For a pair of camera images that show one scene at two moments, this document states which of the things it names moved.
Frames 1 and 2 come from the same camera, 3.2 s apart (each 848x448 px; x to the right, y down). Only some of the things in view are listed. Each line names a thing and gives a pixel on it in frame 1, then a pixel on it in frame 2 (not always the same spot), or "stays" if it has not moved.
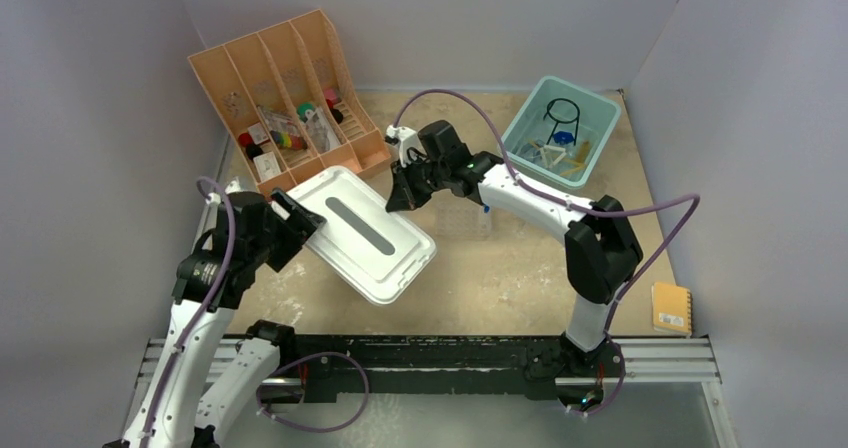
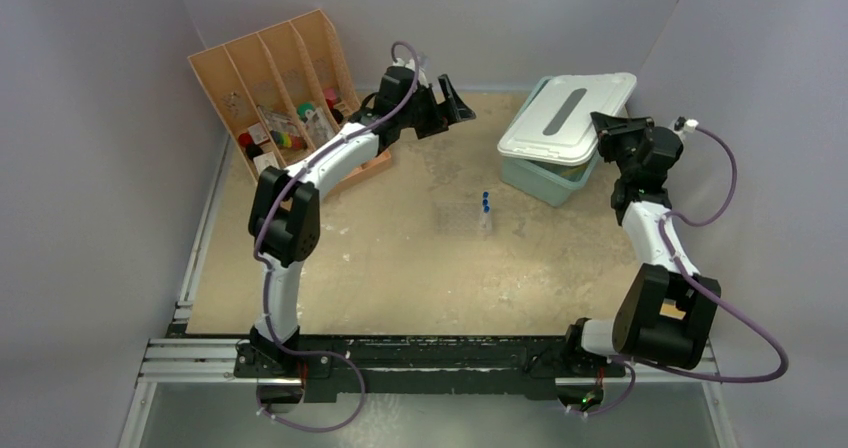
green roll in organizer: [301, 110] stays
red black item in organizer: [252, 150] stays
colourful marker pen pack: [286, 129] stays
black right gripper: [405, 197] to [613, 130]
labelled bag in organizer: [266, 166] stays
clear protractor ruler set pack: [321, 130] stays
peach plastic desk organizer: [294, 102] stays
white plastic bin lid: [376, 251] to [557, 125]
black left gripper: [298, 226] to [449, 110]
